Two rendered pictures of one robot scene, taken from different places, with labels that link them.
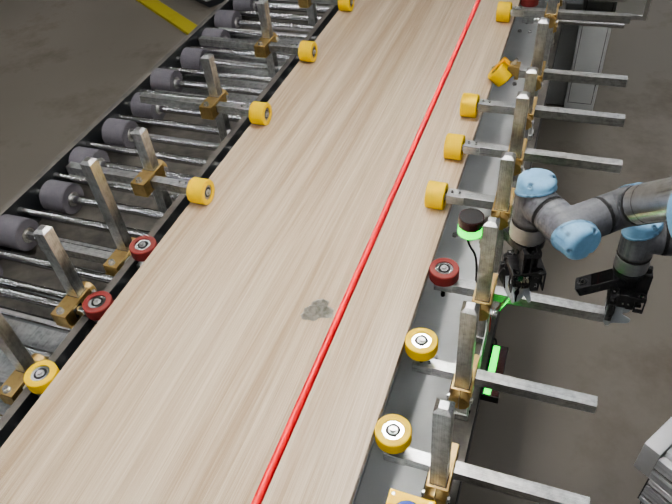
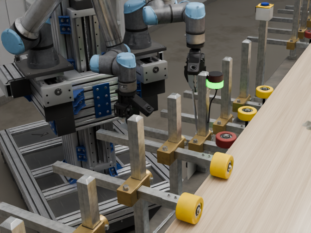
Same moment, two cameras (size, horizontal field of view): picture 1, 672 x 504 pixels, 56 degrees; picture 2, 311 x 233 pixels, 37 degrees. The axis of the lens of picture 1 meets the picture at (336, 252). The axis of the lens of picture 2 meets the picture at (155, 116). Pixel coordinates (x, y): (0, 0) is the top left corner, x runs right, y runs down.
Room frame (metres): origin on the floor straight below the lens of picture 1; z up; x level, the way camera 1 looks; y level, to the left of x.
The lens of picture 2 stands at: (2.71, -0.39, 1.77)
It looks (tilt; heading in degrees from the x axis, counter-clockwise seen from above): 27 degrees down; 186
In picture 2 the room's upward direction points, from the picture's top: 2 degrees counter-clockwise
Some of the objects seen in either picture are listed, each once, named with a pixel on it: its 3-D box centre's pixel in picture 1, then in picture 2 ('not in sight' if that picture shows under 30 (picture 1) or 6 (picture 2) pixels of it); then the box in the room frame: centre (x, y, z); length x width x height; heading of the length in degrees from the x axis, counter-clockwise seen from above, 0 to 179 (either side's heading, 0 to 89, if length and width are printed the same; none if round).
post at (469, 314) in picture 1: (463, 372); (225, 108); (0.85, -0.27, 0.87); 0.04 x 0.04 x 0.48; 66
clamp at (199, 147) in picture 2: (482, 295); (201, 141); (1.09, -0.37, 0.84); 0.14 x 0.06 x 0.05; 156
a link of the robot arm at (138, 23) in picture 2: not in sight; (137, 13); (0.43, -0.69, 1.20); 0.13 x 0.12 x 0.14; 108
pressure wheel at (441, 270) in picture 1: (443, 281); (225, 147); (1.16, -0.28, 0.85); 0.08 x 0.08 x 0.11
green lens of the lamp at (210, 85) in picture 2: (470, 227); (215, 82); (1.09, -0.32, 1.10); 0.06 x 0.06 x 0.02
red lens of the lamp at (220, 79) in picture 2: (471, 220); (215, 76); (1.09, -0.32, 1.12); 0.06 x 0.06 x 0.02
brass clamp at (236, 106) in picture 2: (441, 473); (242, 102); (0.64, -0.17, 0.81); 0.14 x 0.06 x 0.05; 156
